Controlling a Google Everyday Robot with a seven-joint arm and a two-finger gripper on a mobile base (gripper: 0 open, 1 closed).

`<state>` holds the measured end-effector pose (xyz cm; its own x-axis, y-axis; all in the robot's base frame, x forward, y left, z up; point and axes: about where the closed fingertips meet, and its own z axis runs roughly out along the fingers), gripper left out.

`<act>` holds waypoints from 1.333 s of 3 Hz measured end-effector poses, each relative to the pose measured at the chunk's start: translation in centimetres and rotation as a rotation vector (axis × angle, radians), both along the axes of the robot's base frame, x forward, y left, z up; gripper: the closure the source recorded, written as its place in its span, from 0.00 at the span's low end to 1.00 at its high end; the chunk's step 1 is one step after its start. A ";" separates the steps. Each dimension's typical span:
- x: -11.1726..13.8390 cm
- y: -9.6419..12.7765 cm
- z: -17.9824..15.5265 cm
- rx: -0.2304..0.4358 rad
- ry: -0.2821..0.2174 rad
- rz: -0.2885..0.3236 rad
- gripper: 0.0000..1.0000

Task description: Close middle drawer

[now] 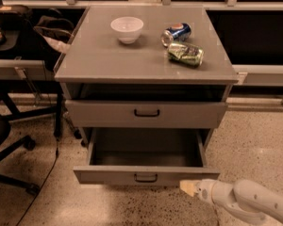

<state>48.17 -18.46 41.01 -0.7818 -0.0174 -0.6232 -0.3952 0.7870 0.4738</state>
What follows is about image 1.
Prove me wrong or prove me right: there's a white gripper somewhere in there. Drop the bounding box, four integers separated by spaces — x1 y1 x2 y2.
179 179 217 203

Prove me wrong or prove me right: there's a grey drawer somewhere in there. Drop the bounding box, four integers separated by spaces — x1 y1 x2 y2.
66 100 227 129
74 128 219 186

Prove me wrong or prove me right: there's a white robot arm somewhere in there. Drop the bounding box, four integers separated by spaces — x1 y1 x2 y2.
179 179 283 225

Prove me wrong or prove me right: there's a grey drawer cabinet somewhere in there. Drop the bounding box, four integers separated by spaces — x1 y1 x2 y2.
55 5 237 142

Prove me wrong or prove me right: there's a green crushed soda can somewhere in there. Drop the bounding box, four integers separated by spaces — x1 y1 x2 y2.
167 41 204 68

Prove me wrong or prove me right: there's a blue soda can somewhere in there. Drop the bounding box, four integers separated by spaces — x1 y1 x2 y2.
161 23 191 47

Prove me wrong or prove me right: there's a white ceramic bowl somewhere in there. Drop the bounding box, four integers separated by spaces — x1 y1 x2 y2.
110 17 143 44

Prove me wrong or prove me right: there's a black office chair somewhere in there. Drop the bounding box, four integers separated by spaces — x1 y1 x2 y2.
0 115 40 196

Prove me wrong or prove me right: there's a dark bag on desk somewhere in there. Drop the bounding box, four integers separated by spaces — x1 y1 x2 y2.
32 14 75 71

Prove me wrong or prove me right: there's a grey side desk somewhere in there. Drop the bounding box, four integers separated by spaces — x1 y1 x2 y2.
0 57 63 137

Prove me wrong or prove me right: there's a black floor cable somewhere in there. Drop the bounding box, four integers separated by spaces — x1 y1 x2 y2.
14 137 60 226

